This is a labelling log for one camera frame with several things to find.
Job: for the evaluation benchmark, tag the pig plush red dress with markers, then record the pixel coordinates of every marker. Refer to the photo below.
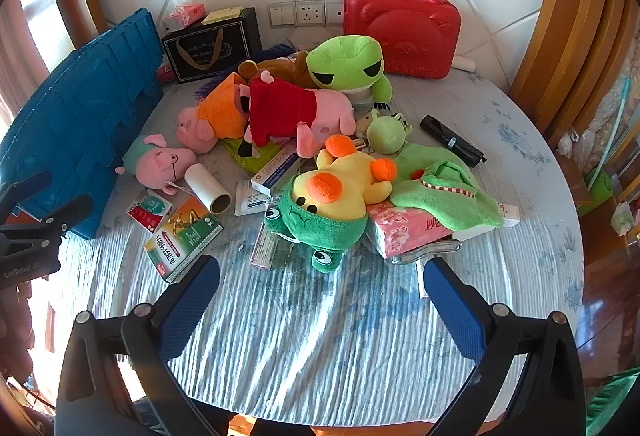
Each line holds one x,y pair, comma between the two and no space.
280,106

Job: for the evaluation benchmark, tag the yellow box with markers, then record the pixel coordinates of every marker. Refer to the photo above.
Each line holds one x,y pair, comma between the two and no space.
222,14

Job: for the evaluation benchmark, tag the pink curtain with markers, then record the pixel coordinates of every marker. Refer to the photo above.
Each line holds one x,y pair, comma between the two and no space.
27,31

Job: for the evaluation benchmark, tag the white blue medicine box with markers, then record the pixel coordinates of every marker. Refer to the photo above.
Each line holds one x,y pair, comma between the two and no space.
277,171

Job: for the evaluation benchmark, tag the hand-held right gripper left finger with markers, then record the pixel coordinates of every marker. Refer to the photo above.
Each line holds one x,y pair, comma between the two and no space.
190,301

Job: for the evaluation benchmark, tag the white wipes packet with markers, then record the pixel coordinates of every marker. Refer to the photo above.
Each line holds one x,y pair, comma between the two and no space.
250,198

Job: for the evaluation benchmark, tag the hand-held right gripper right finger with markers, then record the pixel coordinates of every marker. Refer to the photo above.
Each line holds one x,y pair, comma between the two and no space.
452,311

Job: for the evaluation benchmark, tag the brown bear plush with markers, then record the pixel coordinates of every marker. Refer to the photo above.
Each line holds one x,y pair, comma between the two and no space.
285,69

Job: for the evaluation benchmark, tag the black folded umbrella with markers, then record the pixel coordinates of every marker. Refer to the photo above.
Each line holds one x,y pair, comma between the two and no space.
450,139

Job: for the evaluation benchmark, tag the pink tissue pack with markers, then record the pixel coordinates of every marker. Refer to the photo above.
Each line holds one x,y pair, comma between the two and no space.
405,228

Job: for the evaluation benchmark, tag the white wall socket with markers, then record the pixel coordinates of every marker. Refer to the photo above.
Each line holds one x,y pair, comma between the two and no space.
334,12
310,13

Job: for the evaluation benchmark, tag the green plastic packet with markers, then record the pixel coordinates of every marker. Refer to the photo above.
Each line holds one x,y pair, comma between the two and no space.
245,155

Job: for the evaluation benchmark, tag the blue plastic crate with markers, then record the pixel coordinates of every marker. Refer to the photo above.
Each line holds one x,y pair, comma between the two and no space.
75,106

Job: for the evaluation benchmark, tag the white orange small box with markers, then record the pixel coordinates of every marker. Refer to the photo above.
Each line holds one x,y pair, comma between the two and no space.
507,213

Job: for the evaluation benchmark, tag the white wall switch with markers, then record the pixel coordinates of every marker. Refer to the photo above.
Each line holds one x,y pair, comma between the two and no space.
281,14

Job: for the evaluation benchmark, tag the small green frog plush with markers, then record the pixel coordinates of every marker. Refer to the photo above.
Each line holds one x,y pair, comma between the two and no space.
385,131

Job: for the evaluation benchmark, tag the black gift bag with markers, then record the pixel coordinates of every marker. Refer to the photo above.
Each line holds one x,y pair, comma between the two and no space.
210,46

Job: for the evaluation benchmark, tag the pink red box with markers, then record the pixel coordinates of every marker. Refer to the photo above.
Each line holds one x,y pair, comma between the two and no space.
165,69

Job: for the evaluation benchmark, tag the pink tissue box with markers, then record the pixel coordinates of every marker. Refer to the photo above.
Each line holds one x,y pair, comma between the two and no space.
182,16

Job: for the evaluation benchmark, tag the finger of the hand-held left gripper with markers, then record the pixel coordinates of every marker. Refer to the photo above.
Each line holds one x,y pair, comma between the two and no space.
27,188
70,211

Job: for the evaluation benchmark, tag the yellow duck plush frog hood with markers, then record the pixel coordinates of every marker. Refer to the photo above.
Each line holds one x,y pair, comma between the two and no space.
340,186

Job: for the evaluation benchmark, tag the green bag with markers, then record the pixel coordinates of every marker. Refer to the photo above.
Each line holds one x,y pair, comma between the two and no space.
600,183

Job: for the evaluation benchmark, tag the green gold medicine box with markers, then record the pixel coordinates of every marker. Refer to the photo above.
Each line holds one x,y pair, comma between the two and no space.
182,236

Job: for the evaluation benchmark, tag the large green frog plush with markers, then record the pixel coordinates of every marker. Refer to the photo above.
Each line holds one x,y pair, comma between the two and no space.
345,61

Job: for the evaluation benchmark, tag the green fleece plush cloth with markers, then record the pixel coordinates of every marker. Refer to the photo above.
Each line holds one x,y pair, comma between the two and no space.
450,206

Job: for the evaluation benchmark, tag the red teal medicine box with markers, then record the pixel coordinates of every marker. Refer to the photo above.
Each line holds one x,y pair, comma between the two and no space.
150,211

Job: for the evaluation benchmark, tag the pig plush teal cap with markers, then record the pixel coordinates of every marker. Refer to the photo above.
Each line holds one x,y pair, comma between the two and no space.
160,164

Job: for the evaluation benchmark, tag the pig plush orange dress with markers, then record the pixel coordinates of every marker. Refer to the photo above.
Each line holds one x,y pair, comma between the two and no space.
220,109

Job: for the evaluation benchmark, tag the red bear suitcase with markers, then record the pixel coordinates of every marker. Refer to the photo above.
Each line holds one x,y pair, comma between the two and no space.
400,26

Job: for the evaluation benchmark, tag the clear blister packet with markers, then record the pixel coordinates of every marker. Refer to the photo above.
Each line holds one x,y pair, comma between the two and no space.
265,248

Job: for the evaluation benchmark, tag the white paper roll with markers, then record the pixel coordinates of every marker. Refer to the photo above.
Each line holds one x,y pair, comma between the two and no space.
465,64

